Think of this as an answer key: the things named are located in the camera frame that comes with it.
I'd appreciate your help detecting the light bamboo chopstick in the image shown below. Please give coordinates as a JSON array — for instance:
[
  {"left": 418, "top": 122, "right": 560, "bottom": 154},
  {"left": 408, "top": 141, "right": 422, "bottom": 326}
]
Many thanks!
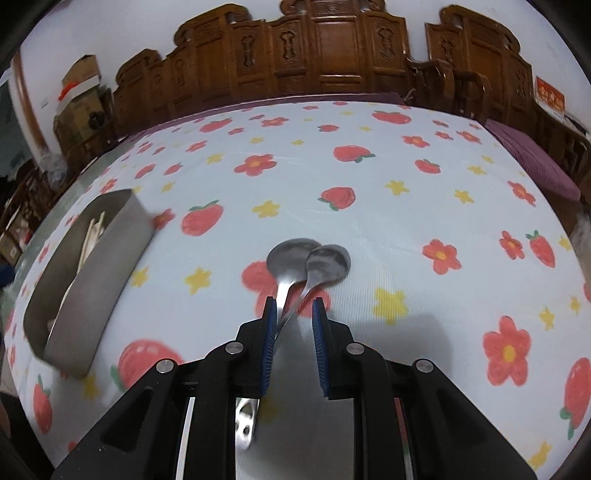
[
  {"left": 90, "top": 212, "right": 108, "bottom": 251},
  {"left": 79, "top": 211, "right": 106, "bottom": 274}
]

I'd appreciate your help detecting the white device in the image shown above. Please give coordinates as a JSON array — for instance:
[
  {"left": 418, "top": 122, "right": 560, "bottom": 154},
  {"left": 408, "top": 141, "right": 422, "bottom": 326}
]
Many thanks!
[{"left": 564, "top": 111, "right": 591, "bottom": 137}]

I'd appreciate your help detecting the strawberry flower print tablecloth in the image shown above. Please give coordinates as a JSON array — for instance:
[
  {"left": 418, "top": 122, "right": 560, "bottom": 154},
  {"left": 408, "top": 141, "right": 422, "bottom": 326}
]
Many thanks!
[{"left": 4, "top": 99, "right": 591, "bottom": 480}]

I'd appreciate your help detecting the small cardboard box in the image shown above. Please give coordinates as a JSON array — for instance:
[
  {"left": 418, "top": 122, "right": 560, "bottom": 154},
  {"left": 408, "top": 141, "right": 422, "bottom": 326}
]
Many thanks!
[{"left": 62, "top": 54, "right": 101, "bottom": 86}]

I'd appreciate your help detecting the short purple seat cushion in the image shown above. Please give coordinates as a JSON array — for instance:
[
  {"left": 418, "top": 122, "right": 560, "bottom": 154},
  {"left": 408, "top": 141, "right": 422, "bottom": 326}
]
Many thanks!
[{"left": 485, "top": 119, "right": 583, "bottom": 204}]

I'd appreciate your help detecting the carved wooden bench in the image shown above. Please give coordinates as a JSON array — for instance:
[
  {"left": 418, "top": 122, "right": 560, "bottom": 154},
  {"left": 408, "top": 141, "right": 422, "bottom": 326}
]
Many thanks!
[{"left": 111, "top": 0, "right": 416, "bottom": 136}]

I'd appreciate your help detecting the large cardboard box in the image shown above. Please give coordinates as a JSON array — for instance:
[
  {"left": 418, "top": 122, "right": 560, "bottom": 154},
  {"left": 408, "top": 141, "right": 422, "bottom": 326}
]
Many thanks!
[{"left": 52, "top": 90, "right": 115, "bottom": 155}]

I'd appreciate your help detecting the wooden side table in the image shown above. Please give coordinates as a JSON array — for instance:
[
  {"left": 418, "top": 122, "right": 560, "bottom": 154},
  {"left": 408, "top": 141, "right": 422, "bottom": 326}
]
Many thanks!
[{"left": 531, "top": 104, "right": 591, "bottom": 190}]

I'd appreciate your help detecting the large white plastic spoon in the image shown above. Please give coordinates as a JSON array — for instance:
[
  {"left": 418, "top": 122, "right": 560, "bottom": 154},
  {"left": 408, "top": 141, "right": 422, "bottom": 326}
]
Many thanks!
[{"left": 48, "top": 271, "right": 87, "bottom": 339}]

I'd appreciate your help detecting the red gift box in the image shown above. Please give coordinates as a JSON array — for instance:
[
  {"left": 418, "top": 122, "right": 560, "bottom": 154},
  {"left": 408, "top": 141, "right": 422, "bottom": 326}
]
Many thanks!
[{"left": 534, "top": 76, "right": 566, "bottom": 114}]

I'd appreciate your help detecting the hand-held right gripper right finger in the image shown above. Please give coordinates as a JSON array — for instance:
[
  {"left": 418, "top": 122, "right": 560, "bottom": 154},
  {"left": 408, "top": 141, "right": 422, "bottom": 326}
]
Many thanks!
[{"left": 311, "top": 296, "right": 539, "bottom": 480}]

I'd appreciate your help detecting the metal spoon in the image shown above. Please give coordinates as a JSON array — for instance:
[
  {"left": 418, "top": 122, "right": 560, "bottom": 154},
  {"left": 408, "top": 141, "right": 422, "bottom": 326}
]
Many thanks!
[
  {"left": 235, "top": 237, "right": 321, "bottom": 452},
  {"left": 277, "top": 244, "right": 352, "bottom": 334}
]

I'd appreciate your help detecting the rectangular metal tray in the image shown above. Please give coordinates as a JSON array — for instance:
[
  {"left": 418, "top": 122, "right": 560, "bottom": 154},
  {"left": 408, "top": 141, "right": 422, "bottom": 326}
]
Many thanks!
[{"left": 23, "top": 188, "right": 157, "bottom": 379}]

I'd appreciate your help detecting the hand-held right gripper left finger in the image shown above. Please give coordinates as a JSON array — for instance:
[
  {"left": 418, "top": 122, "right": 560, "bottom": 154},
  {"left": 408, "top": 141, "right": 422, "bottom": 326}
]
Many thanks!
[{"left": 48, "top": 296, "right": 278, "bottom": 480}]

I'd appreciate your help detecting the clear plastic bag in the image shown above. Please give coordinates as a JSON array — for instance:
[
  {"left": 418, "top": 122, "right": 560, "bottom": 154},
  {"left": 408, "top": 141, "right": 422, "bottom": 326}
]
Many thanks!
[{"left": 39, "top": 152, "right": 70, "bottom": 190}]

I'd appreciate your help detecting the carved wooden armchair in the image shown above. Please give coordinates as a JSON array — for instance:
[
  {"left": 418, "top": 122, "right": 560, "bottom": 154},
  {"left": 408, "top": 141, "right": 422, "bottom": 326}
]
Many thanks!
[{"left": 406, "top": 4, "right": 536, "bottom": 125}]

